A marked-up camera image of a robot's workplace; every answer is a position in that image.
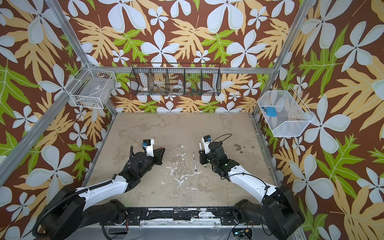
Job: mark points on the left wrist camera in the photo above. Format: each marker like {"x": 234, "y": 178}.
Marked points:
{"x": 148, "y": 147}

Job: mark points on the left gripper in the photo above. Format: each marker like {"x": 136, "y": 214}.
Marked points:
{"x": 158, "y": 158}

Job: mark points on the white mesh basket right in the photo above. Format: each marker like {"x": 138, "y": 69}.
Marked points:
{"x": 293, "y": 117}

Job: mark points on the white wire basket left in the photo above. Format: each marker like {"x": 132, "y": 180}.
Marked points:
{"x": 91, "y": 87}

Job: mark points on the blue object in basket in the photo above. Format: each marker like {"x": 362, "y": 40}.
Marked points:
{"x": 271, "y": 112}

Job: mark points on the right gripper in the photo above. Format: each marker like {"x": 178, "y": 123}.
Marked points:
{"x": 205, "y": 156}

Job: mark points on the blue capped marker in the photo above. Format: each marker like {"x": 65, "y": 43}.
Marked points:
{"x": 195, "y": 163}

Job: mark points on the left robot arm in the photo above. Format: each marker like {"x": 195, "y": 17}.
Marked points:
{"x": 71, "y": 210}

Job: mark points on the black wire basket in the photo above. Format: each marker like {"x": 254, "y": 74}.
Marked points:
{"x": 178, "y": 79}

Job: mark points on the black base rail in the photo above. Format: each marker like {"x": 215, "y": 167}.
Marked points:
{"x": 178, "y": 216}

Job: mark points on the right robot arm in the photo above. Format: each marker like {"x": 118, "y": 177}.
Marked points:
{"x": 277, "y": 209}

